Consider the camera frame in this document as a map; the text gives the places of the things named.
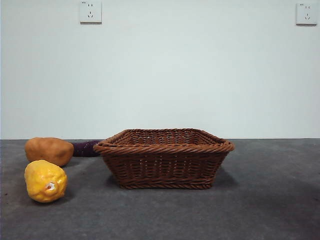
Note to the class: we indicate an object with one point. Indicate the purple eggplant with green stem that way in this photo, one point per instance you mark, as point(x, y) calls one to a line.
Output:
point(85, 148)

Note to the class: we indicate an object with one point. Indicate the brown wicker basket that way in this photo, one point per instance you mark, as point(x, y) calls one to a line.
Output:
point(162, 162)

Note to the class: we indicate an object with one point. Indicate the brown potato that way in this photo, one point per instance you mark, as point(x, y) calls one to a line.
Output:
point(47, 150)

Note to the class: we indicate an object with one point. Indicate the white wall socket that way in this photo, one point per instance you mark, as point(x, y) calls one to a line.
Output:
point(90, 12)
point(305, 14)

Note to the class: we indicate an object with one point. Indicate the yellow squash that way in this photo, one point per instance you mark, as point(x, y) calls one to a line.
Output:
point(42, 180)

